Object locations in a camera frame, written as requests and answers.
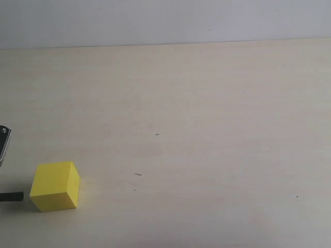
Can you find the yellow foam cube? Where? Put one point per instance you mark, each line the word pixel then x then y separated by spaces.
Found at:
pixel 55 187

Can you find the black and white marker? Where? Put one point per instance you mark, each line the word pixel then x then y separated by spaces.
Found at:
pixel 12 197

